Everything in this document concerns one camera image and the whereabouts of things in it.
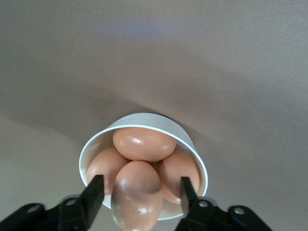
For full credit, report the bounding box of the brown egg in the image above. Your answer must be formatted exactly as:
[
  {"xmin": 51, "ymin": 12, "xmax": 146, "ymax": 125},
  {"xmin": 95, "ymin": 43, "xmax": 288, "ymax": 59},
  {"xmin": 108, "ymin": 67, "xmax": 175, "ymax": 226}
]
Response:
[
  {"xmin": 156, "ymin": 149, "xmax": 200, "ymax": 205},
  {"xmin": 111, "ymin": 160, "xmax": 164, "ymax": 231},
  {"xmin": 113, "ymin": 127, "xmax": 177, "ymax": 162},
  {"xmin": 86, "ymin": 147, "xmax": 128, "ymax": 195}
]

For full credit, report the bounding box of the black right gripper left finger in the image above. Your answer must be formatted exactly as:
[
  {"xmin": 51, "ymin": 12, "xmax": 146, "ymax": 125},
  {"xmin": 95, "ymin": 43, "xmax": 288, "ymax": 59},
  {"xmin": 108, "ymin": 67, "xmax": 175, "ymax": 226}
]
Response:
[{"xmin": 0, "ymin": 175, "xmax": 105, "ymax": 231}]

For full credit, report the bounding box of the white round bowl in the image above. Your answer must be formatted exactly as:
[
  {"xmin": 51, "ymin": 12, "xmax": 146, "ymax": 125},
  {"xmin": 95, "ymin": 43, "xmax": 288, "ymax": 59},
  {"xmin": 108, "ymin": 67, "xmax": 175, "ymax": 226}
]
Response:
[{"xmin": 78, "ymin": 113, "xmax": 208, "ymax": 221}]

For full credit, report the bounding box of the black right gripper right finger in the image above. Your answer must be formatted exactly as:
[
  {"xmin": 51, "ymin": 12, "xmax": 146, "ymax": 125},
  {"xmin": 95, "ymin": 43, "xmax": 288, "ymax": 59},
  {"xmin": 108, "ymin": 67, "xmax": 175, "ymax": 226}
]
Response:
[{"xmin": 178, "ymin": 176, "xmax": 274, "ymax": 231}]

